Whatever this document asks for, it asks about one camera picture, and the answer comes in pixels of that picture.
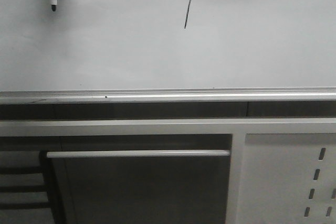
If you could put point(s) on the white horizontal bar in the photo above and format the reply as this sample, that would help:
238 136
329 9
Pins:
138 153

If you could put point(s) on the white metal stand frame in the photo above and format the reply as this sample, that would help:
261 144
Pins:
237 128

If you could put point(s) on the aluminium whiteboard marker tray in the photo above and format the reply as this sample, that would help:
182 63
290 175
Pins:
169 95

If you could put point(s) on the white perforated metal panel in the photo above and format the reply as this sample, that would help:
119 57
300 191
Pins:
287 178

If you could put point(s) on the white whiteboard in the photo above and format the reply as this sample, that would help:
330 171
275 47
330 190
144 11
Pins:
167 44

